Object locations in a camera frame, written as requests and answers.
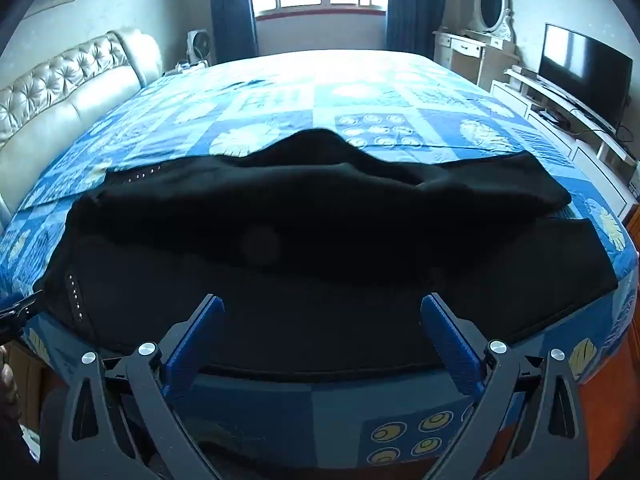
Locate black pants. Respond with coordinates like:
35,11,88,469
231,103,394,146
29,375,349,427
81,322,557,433
35,129,621,376

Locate white desk fan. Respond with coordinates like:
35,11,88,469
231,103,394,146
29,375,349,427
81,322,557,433
187,29,213,67

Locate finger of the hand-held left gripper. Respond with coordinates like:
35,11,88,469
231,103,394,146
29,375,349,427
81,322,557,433
0,290,43,335

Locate person's left hand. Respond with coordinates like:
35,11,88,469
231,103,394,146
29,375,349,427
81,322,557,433
0,360,23,426

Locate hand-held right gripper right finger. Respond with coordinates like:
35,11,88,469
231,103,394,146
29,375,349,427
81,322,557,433
420,292,596,480

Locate white dressing table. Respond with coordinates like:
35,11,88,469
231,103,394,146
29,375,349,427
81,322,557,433
432,30,518,92

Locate dark blue curtain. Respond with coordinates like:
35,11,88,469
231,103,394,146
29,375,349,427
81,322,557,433
385,0,451,58
207,0,258,66

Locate brown wooden cabinet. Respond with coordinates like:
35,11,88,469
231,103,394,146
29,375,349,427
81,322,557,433
622,205,640,361

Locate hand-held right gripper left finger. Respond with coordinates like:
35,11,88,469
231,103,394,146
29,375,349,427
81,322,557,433
40,294,226,480

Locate white oval vanity mirror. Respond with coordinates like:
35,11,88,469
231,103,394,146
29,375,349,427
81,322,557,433
467,0,516,43

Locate black flat television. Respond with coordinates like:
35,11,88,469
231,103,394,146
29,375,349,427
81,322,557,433
537,23,633,133

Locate white television stand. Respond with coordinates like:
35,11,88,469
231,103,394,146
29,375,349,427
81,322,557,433
490,67,640,221

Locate beige tufted leather headboard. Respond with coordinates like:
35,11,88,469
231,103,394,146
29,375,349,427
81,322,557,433
0,30,163,231

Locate blue printed bed sheet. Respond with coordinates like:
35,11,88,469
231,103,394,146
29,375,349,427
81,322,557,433
0,50,640,471

